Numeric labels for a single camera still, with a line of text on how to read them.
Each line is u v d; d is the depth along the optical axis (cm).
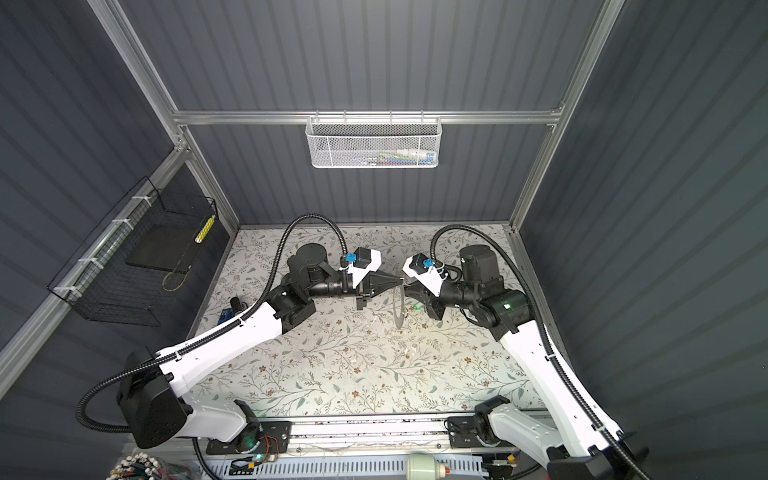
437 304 59
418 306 67
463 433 74
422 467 63
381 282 61
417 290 62
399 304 96
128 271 72
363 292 58
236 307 94
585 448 37
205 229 81
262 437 72
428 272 56
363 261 53
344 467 71
